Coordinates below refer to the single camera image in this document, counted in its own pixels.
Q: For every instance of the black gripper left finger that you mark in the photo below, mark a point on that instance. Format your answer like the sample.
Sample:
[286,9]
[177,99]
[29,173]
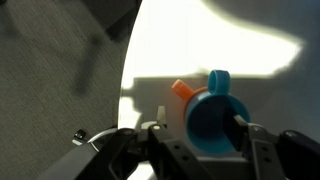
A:
[161,116]

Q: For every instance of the black table base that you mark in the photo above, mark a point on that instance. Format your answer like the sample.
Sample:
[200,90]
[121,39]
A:
[116,13]

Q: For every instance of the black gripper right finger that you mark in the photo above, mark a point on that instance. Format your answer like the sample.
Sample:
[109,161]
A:
[256,143]

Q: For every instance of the blue toy cup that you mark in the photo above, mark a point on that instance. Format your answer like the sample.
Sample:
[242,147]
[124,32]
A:
[206,133]

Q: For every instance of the orange toy cup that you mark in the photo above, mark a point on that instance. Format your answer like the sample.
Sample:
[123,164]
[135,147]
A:
[181,88]

